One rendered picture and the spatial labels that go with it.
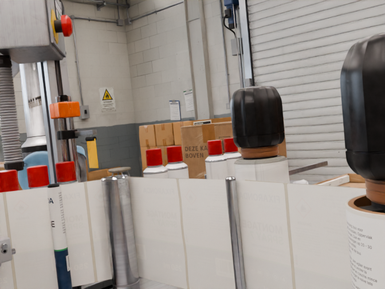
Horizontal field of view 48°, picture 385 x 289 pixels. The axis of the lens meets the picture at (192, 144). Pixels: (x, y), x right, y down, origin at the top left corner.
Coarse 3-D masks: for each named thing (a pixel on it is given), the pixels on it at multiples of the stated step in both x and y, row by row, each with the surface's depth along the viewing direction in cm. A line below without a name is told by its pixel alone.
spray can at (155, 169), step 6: (150, 150) 89; (156, 150) 89; (150, 156) 89; (156, 156) 89; (150, 162) 89; (156, 162) 89; (162, 162) 90; (150, 168) 89; (156, 168) 89; (162, 168) 89; (144, 174) 89; (150, 174) 88; (156, 174) 88; (162, 174) 89
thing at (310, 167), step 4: (312, 164) 139; (316, 164) 139; (320, 164) 141; (324, 164) 142; (296, 168) 133; (300, 168) 133; (304, 168) 134; (308, 168) 136; (312, 168) 137; (292, 172) 130; (296, 172) 131; (300, 172) 133
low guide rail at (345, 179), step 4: (344, 176) 138; (348, 176) 139; (332, 180) 133; (336, 180) 133; (340, 180) 135; (344, 180) 137; (348, 180) 139; (320, 184) 128; (324, 184) 128; (328, 184) 130; (332, 184) 132; (336, 184) 133; (340, 184) 135
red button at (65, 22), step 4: (64, 16) 77; (56, 20) 77; (60, 20) 77; (64, 20) 76; (68, 20) 77; (56, 24) 77; (60, 24) 77; (64, 24) 76; (68, 24) 76; (56, 28) 77; (60, 28) 77; (64, 28) 76; (68, 28) 77; (72, 28) 78; (56, 32) 78; (60, 32) 78; (64, 32) 77; (68, 32) 77; (64, 36) 78; (68, 36) 78
